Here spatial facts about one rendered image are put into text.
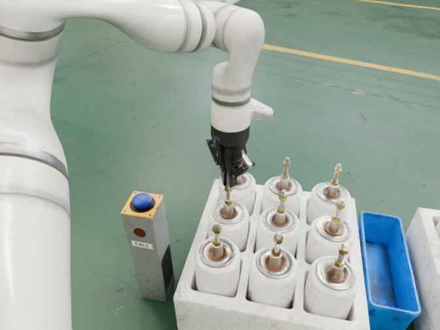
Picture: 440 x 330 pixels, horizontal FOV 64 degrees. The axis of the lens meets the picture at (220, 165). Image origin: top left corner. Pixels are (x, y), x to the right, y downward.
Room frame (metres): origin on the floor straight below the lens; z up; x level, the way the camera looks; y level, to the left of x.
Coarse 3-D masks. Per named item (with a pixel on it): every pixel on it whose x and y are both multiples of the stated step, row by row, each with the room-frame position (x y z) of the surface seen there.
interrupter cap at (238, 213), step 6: (216, 204) 0.60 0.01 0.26; (222, 204) 0.60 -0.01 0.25; (234, 204) 0.60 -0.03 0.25; (240, 204) 0.60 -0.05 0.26; (216, 210) 0.58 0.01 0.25; (222, 210) 0.58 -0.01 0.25; (234, 210) 0.58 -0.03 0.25; (240, 210) 0.58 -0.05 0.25; (216, 216) 0.56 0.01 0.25; (222, 216) 0.56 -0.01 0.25; (228, 216) 0.57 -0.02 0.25; (234, 216) 0.56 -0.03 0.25; (240, 216) 0.56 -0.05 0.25; (222, 222) 0.54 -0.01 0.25; (228, 222) 0.55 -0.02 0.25; (234, 222) 0.54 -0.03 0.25
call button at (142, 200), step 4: (144, 192) 0.56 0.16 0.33; (136, 196) 0.55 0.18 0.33; (140, 196) 0.55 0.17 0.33; (144, 196) 0.55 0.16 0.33; (148, 196) 0.55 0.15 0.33; (132, 200) 0.54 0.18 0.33; (136, 200) 0.54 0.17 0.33; (140, 200) 0.54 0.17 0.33; (144, 200) 0.54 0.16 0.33; (148, 200) 0.54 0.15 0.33; (136, 204) 0.52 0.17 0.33; (140, 204) 0.52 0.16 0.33; (144, 204) 0.52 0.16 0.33; (148, 204) 0.53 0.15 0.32; (140, 208) 0.53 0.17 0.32
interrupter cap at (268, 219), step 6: (270, 210) 0.58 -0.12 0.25; (288, 210) 0.58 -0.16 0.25; (264, 216) 0.56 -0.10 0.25; (270, 216) 0.56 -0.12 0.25; (288, 216) 0.56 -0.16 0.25; (294, 216) 0.56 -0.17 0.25; (264, 222) 0.54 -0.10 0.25; (270, 222) 0.55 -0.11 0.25; (288, 222) 0.55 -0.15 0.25; (294, 222) 0.55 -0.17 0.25; (270, 228) 0.53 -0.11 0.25; (276, 228) 0.53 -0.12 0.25; (282, 228) 0.53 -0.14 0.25; (288, 228) 0.53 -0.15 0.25; (294, 228) 0.53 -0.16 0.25
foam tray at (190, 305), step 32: (256, 192) 0.73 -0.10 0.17; (256, 224) 0.61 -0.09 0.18; (352, 224) 0.61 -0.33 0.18; (192, 256) 0.51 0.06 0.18; (352, 256) 0.51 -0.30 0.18; (192, 288) 0.45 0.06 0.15; (192, 320) 0.40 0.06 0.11; (224, 320) 0.38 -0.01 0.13; (256, 320) 0.37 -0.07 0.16; (288, 320) 0.36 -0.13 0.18; (320, 320) 0.36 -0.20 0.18; (352, 320) 0.37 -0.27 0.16
